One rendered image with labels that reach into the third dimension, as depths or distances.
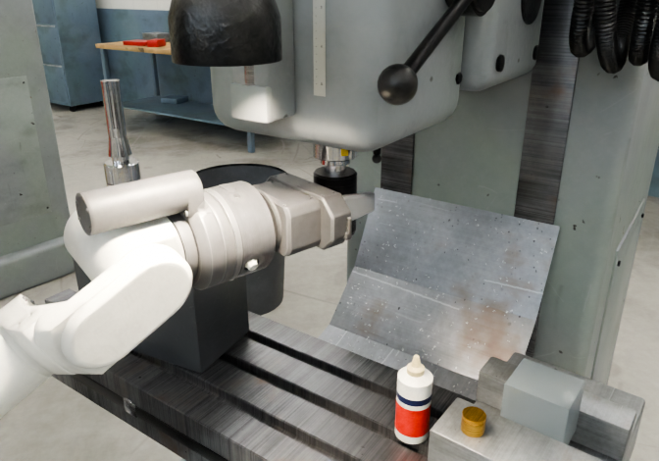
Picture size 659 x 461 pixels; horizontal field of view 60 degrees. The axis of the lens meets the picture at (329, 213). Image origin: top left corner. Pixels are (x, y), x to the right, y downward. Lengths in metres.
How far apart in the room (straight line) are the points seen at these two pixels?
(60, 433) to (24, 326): 1.87
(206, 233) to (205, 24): 0.20
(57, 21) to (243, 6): 7.41
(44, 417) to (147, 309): 1.97
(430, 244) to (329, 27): 0.57
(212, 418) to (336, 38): 0.49
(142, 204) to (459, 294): 0.61
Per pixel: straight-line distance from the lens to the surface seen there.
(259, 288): 2.70
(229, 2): 0.37
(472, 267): 0.95
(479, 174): 0.95
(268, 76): 0.48
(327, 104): 0.49
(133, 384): 0.84
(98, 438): 2.27
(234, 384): 0.81
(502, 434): 0.59
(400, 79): 0.42
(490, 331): 0.93
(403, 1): 0.49
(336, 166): 0.60
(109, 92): 0.83
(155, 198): 0.48
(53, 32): 7.84
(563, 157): 0.90
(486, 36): 0.63
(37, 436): 2.36
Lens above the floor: 1.44
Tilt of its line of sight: 21 degrees down
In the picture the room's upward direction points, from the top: straight up
